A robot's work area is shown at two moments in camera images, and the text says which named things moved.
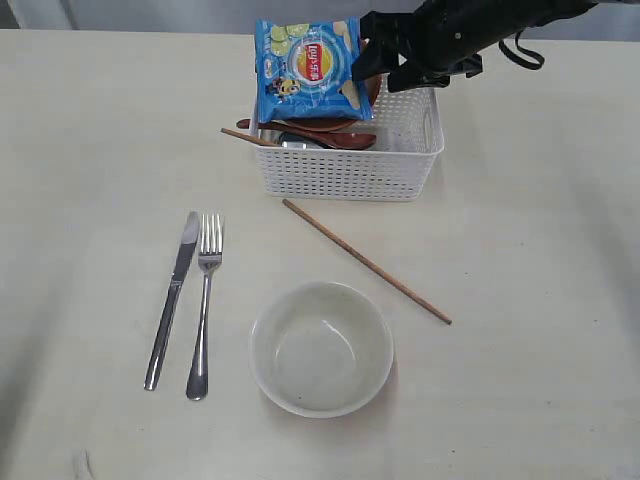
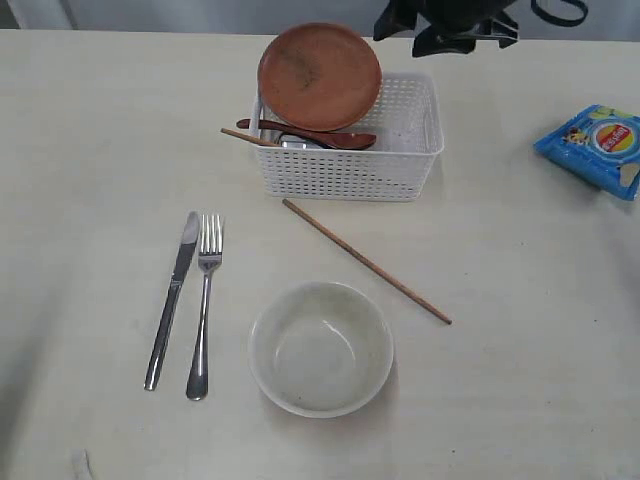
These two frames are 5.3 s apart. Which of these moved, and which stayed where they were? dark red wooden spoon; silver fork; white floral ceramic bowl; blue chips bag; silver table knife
Moved: blue chips bag
Stayed: silver fork; white floral ceramic bowl; dark red wooden spoon; silver table knife
